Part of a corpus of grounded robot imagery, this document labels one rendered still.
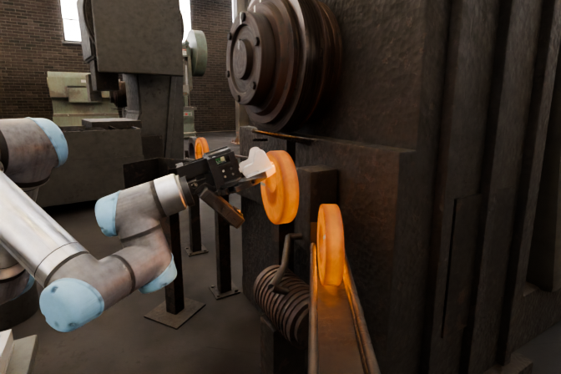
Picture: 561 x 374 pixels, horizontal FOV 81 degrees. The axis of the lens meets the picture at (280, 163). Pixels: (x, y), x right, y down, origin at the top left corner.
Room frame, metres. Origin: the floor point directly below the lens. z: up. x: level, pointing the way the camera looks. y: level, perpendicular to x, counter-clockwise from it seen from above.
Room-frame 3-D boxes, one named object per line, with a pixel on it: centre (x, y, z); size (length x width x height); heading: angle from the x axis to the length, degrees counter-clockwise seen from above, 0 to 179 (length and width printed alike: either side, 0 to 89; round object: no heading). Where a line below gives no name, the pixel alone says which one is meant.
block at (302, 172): (0.94, -0.11, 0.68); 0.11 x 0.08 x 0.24; 119
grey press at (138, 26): (3.72, 1.75, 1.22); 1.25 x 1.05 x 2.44; 127
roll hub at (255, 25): (1.09, 0.10, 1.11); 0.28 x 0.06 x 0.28; 29
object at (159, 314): (1.44, 0.52, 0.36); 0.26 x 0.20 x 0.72; 64
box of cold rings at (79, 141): (3.19, 1.97, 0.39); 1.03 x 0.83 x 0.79; 123
